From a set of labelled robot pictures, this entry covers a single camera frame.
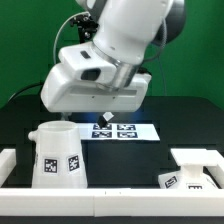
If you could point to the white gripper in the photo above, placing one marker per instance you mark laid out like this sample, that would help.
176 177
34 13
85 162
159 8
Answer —
81 82

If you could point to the white lamp shade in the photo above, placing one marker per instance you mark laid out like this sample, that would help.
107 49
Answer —
59 160

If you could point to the white lamp base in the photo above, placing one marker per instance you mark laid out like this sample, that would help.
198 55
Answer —
192 175

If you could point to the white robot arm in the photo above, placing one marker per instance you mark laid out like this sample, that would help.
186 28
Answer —
127 27

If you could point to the white marker sheet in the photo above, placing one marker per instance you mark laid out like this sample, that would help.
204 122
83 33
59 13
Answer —
116 131

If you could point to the white light bulb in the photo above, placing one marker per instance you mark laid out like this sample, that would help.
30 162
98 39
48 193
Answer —
32 135

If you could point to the white left rail block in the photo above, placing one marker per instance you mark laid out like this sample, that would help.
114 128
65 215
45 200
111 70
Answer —
7 163

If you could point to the white front rail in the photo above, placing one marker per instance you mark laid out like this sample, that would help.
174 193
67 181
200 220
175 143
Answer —
111 202

